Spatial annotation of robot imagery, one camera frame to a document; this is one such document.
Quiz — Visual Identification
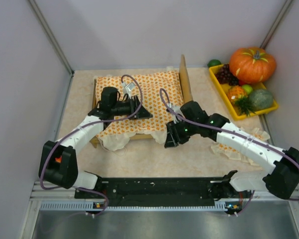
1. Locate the wooden pet bed frame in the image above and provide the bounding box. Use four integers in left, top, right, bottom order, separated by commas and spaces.
90, 56, 193, 146

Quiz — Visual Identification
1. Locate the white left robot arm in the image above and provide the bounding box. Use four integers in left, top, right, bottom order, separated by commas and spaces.
38, 87, 153, 190

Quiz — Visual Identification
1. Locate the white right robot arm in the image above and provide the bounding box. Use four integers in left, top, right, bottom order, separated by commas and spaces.
164, 101, 299, 201

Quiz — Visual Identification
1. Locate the yellow plastic tray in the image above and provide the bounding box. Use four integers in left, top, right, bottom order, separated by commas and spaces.
209, 64, 279, 120

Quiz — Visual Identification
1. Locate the orange pineapple toy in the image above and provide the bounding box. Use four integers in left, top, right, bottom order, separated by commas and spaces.
226, 86, 255, 116

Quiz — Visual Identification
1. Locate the dark purple grape bunch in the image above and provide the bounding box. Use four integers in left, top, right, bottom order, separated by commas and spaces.
215, 64, 239, 86

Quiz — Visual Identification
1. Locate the dark green lime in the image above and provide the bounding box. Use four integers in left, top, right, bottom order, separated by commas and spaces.
207, 59, 221, 68

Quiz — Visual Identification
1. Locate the red tomato under pumpkin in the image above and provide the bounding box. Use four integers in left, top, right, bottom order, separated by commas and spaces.
239, 80, 246, 86

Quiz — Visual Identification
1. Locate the duck print pillow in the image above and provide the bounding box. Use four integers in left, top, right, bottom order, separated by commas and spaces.
211, 127, 271, 167

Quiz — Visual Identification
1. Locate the green melon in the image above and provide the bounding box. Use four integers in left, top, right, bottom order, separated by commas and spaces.
248, 89, 274, 111

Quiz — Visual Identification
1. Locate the red apple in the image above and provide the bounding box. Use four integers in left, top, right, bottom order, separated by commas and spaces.
55, 156, 62, 163

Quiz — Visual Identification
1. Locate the orange pumpkin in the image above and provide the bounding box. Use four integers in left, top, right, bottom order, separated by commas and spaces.
229, 47, 277, 84

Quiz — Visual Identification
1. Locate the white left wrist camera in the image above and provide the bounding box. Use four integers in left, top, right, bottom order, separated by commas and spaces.
121, 82, 136, 99

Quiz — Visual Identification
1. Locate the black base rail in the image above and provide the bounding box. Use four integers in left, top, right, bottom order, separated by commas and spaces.
74, 177, 253, 206

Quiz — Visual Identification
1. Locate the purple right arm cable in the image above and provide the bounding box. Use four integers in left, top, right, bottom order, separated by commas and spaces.
159, 88, 299, 217

